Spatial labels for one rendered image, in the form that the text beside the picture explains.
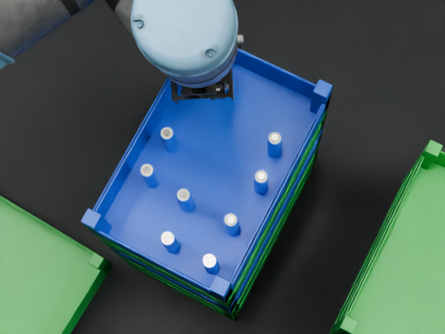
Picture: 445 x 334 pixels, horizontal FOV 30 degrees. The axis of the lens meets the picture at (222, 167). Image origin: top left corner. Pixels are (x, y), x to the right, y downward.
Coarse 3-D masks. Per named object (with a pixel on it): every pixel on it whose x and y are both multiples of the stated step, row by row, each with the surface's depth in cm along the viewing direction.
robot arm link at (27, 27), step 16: (0, 0) 72; (16, 0) 72; (32, 0) 73; (48, 0) 74; (64, 0) 74; (0, 16) 72; (16, 16) 73; (32, 16) 74; (48, 16) 75; (64, 16) 76; (0, 32) 73; (16, 32) 74; (32, 32) 75; (48, 32) 77; (0, 48) 74; (16, 48) 75; (0, 64) 76
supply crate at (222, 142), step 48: (240, 96) 113; (288, 96) 113; (144, 144) 112; (192, 144) 112; (240, 144) 112; (288, 144) 111; (144, 192) 111; (192, 192) 110; (240, 192) 110; (144, 240) 109; (192, 240) 109; (240, 240) 108
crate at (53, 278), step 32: (0, 224) 143; (32, 224) 143; (0, 256) 142; (32, 256) 142; (64, 256) 141; (96, 256) 133; (0, 288) 141; (32, 288) 140; (64, 288) 140; (96, 288) 139; (0, 320) 139; (32, 320) 139; (64, 320) 139
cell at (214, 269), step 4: (204, 256) 101; (208, 256) 101; (212, 256) 101; (204, 260) 101; (208, 260) 101; (212, 260) 101; (216, 260) 101; (204, 264) 101; (208, 264) 101; (212, 264) 101; (216, 264) 102; (208, 268) 102; (212, 268) 102; (216, 268) 104; (208, 272) 106; (212, 272) 105; (216, 272) 106
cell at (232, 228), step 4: (224, 216) 103; (228, 216) 103; (232, 216) 103; (236, 216) 103; (224, 220) 103; (228, 220) 102; (232, 220) 102; (236, 220) 103; (224, 224) 103; (228, 224) 103; (232, 224) 103; (236, 224) 103; (228, 228) 103; (232, 228) 103; (236, 228) 105; (228, 232) 106; (232, 232) 106; (236, 232) 107
